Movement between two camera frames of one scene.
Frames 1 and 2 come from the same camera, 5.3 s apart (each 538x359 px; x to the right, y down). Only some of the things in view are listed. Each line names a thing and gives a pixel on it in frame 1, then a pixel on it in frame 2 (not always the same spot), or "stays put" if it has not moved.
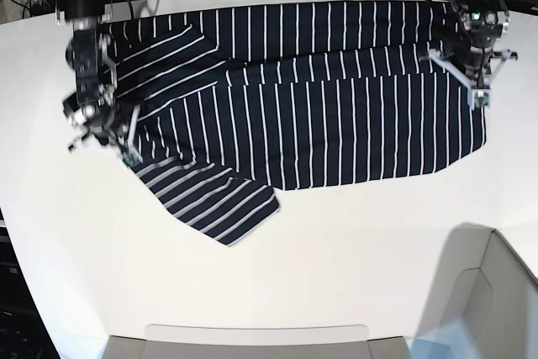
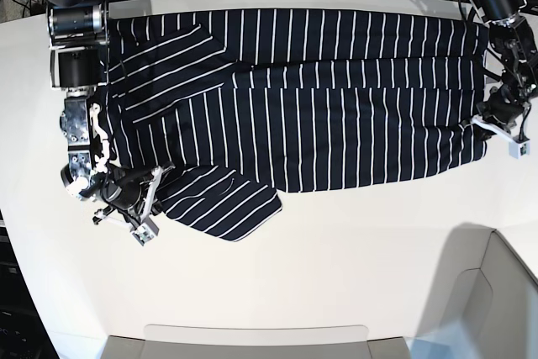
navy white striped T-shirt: [233, 102] stays put
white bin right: [483, 304] stays put
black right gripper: [475, 60] to [502, 107]
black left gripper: [107, 122] to [123, 188]
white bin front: [340, 341] stays put
